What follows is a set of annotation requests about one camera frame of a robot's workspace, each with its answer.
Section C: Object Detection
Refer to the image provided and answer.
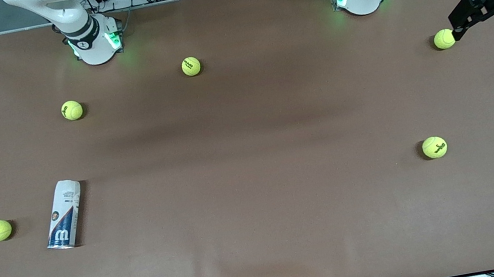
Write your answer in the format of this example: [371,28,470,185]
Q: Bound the blue white tennis ball can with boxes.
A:
[36,177,92,253]

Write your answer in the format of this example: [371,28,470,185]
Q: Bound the brown table cover mat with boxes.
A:
[0,0,494,277]

